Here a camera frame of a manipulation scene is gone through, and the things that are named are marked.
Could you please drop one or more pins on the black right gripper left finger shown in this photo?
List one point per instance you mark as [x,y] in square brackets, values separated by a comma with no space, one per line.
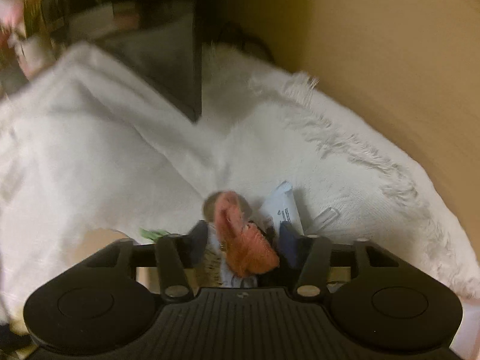
[175,253]

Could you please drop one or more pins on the blue tipped right gripper right finger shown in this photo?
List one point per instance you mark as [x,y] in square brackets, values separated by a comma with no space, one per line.
[307,260]

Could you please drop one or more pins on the green hair clip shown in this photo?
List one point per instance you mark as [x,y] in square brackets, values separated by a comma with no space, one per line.
[151,234]

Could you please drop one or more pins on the doll dress pink and blue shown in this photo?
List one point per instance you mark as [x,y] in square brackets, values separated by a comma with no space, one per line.
[238,251]

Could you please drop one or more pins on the clear plastic tube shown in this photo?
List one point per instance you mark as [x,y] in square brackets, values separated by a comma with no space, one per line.
[326,217]

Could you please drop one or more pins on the light blue wipes packet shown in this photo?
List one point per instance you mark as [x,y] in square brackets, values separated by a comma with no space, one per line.
[279,207]

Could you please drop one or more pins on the white textured table cloth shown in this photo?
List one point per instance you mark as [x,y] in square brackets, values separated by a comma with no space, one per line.
[90,145]

